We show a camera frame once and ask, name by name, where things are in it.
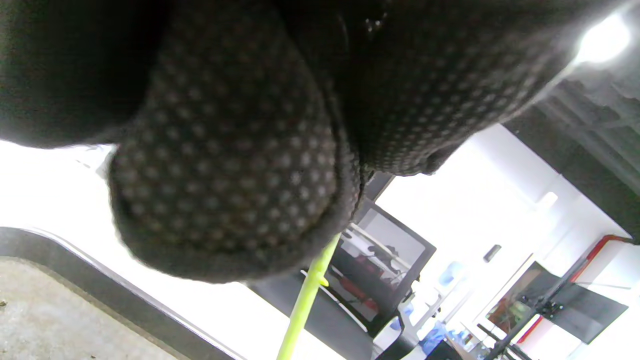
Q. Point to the long ceiling light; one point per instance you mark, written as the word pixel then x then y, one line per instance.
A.
pixel 602 40

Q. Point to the red artificial rose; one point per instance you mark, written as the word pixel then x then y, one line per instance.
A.
pixel 305 300

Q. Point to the red wall pipe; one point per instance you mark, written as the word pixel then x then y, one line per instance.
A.
pixel 597 247

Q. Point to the dark brown plastic tray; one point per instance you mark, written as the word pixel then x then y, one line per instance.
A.
pixel 50 310

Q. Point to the black screen on stand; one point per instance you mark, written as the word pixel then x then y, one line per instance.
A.
pixel 585 310

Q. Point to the person's left hand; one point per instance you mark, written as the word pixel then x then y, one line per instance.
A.
pixel 250 125

